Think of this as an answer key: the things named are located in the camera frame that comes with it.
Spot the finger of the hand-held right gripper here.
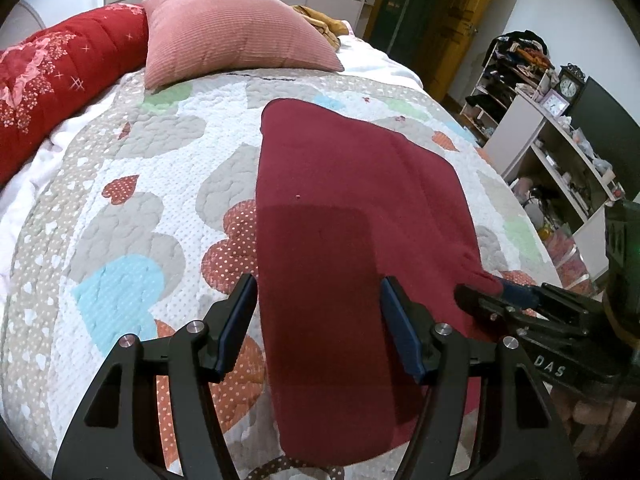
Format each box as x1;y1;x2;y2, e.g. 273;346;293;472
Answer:
500;281;603;321
455;284;601;341

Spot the red floral comforter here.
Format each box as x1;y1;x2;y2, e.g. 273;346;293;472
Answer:
0;2;151;188

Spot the pink corduroy pillow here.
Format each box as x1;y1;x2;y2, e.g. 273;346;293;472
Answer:
141;0;345;92

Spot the white bed sheet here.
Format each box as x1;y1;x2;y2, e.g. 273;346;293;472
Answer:
337;20;423;88

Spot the black ornate clock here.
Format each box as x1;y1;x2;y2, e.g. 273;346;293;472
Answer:
556;64;587;103

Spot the wooden door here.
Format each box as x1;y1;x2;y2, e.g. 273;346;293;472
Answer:
435;0;506;106

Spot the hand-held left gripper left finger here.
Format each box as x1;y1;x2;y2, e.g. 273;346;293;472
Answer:
51;274;259;480

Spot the white fleece blanket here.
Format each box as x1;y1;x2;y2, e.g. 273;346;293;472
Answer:
0;72;126;306

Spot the yellow cloth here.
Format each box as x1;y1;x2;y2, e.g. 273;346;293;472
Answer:
291;5;346;51

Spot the dark flat screen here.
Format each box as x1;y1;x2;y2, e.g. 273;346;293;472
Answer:
570;76;640;201

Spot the white shelf unit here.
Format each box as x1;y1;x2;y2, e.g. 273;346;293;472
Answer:
485;92;626;281

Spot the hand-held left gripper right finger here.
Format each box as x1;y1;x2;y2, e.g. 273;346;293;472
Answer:
380;276;581;480

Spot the heart patchwork quilt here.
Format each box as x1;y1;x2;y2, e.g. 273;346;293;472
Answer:
0;67;561;480

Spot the dark glass door panel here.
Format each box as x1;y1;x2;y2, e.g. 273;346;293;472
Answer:
367;0;451;53

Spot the maroon knit sweater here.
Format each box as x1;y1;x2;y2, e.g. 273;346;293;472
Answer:
255;99;506;466

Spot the pink framed clock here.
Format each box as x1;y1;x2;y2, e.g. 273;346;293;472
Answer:
542;91;571;117

